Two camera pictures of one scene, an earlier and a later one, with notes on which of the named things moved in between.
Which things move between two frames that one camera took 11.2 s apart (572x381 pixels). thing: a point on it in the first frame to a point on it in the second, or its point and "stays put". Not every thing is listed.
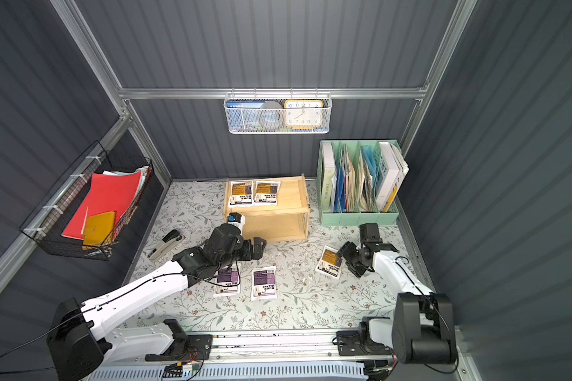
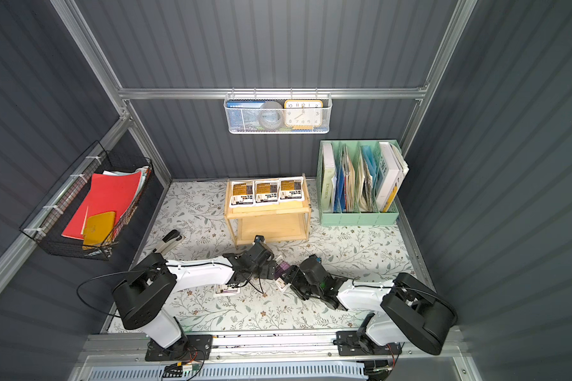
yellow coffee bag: (330, 263) to (291, 190)
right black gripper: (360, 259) to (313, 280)
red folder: (108, 193) stays put
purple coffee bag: (264, 283) to (280, 267)
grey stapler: (172, 239) stays put
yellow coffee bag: (241, 194) stays put
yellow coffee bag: (267, 193) stays put
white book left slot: (327, 177) stays put
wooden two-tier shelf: (287, 221) stays put
